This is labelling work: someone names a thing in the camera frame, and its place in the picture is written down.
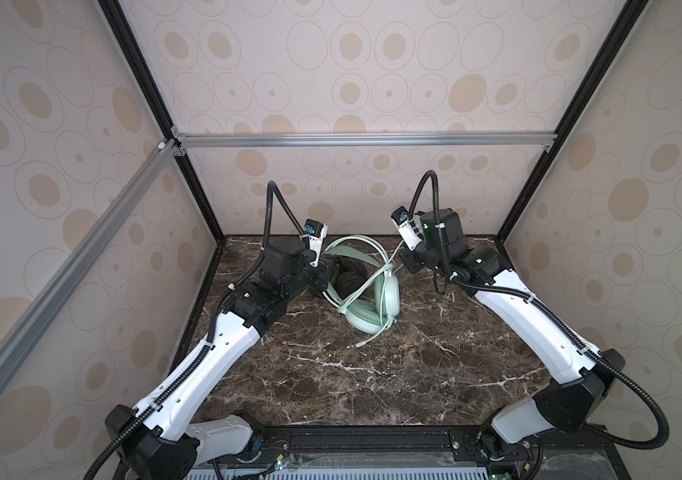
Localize black corner frame post right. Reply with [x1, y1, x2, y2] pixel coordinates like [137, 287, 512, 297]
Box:
[495, 0, 650, 248]

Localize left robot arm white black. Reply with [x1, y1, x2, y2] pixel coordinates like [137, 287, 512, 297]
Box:
[85, 234, 331, 479]

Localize mint green headphones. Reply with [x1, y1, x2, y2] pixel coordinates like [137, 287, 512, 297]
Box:
[323, 235, 403, 348]

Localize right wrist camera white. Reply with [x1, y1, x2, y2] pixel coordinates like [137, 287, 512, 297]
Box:
[391, 206, 424, 251]

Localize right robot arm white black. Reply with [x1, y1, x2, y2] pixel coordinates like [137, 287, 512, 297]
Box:
[391, 207, 615, 450]

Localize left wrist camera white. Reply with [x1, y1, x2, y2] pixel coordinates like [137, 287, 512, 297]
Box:
[303, 219, 328, 267]

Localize aluminium rail back horizontal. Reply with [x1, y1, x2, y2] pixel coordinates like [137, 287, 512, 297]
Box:
[178, 131, 557, 149]

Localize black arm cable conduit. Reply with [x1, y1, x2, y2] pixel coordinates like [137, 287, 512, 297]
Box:
[406, 170, 671, 451]
[82, 181, 309, 480]

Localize aluminium rail left diagonal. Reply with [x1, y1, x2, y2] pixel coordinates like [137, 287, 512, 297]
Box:
[0, 139, 179, 395]

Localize black corner frame post left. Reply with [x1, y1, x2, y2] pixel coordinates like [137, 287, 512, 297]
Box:
[97, 0, 226, 244]

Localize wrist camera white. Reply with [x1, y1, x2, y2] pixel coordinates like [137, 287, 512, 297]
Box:
[391, 206, 424, 251]
[303, 219, 328, 267]

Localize black blue gaming headphones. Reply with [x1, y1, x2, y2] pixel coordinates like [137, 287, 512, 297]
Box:
[331, 256, 369, 300]

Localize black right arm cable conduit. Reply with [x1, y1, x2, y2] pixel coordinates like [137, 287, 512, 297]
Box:
[406, 170, 671, 451]

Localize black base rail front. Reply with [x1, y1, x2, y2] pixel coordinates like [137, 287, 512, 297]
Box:
[189, 425, 629, 479]

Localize black corner frame post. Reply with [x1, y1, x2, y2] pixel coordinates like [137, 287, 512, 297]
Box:
[97, 0, 226, 244]
[495, 0, 650, 248]

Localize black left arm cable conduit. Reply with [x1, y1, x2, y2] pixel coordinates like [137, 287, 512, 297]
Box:
[82, 181, 309, 480]

